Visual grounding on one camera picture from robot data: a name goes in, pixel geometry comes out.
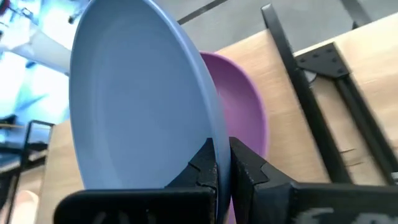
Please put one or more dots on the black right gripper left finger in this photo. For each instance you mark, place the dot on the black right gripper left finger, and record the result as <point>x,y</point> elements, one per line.
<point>140,207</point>

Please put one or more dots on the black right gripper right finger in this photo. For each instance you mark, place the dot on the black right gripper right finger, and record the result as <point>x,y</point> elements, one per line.
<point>311,203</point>

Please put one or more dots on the blue plate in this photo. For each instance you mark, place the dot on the blue plate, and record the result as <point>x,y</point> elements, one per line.
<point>140,109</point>

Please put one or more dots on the purple pink plate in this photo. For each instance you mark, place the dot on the purple pink plate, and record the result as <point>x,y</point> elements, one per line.
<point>239,102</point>

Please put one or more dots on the white cylinder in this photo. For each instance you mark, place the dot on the white cylinder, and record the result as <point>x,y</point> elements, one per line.
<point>49,53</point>

